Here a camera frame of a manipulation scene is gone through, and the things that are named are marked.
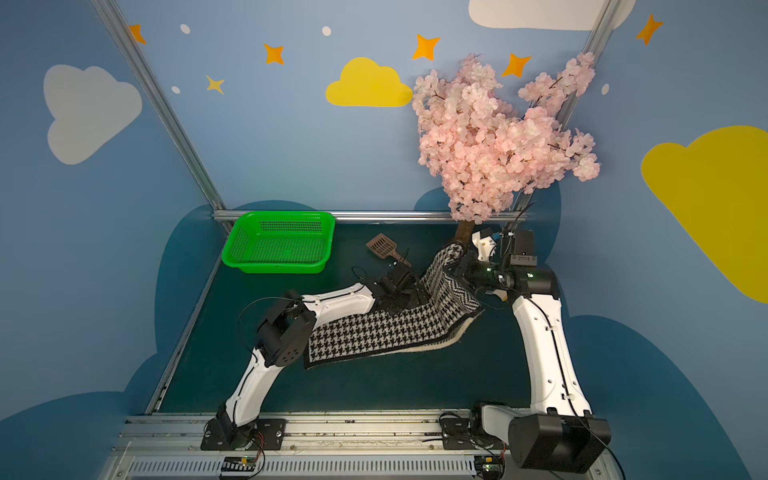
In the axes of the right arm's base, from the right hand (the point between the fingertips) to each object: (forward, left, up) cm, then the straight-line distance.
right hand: (449, 266), depth 73 cm
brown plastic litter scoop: (+30, +19, -29) cm, 46 cm away
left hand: (+5, +5, -23) cm, 24 cm away
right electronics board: (-38, -13, -32) cm, 51 cm away
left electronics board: (-42, +50, -31) cm, 72 cm away
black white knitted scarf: (-4, -1, -9) cm, 10 cm away
